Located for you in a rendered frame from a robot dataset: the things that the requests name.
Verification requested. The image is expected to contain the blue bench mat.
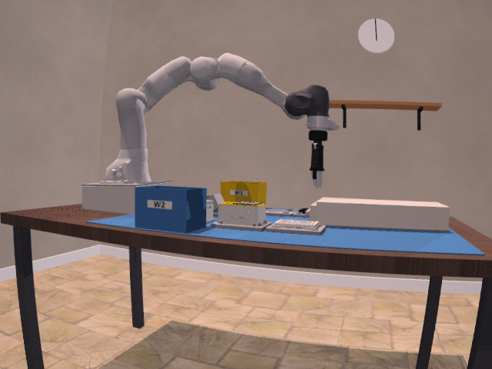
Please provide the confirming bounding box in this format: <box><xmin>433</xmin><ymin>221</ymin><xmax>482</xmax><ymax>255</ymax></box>
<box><xmin>86</xmin><ymin>214</ymin><xmax>485</xmax><ymax>255</ymax></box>

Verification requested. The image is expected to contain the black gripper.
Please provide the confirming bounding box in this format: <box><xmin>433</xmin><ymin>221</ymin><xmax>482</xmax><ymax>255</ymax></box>
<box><xmin>309</xmin><ymin>131</ymin><xmax>327</xmax><ymax>188</ymax></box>

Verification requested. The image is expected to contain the blue open-top bin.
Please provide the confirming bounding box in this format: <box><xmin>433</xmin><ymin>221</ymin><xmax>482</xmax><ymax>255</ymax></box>
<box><xmin>135</xmin><ymin>185</ymin><xmax>207</xmax><ymax>234</ymax></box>

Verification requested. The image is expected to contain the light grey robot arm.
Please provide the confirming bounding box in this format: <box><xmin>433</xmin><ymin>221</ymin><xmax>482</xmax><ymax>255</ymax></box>
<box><xmin>100</xmin><ymin>53</ymin><xmax>340</xmax><ymax>184</ymax></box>

